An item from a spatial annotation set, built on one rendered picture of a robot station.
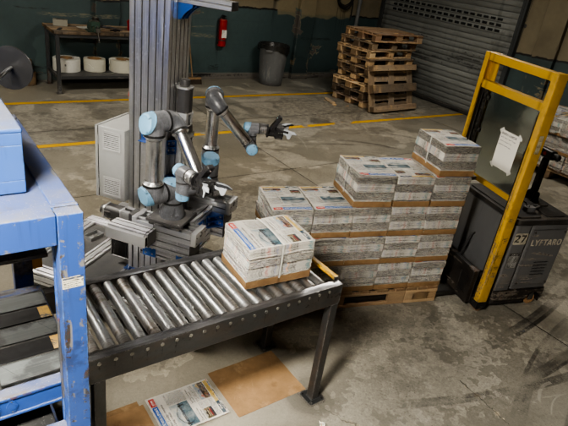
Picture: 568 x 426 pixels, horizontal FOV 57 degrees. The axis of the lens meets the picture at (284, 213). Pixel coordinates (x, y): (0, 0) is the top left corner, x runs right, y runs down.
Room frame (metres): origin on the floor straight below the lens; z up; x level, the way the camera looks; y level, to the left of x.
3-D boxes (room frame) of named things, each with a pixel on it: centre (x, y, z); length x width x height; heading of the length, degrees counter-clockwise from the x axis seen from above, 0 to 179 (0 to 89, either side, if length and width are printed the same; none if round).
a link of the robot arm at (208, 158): (3.26, 0.53, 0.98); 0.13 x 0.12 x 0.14; 11
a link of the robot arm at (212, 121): (3.39, 0.56, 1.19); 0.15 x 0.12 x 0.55; 11
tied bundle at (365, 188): (3.46, -0.52, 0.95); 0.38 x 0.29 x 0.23; 19
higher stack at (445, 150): (3.67, -1.08, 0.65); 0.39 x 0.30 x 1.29; 21
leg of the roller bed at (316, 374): (2.33, -0.32, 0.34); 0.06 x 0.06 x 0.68; 39
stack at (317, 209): (3.41, -0.40, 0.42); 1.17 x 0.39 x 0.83; 111
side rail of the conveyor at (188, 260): (2.32, 0.49, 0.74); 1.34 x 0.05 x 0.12; 129
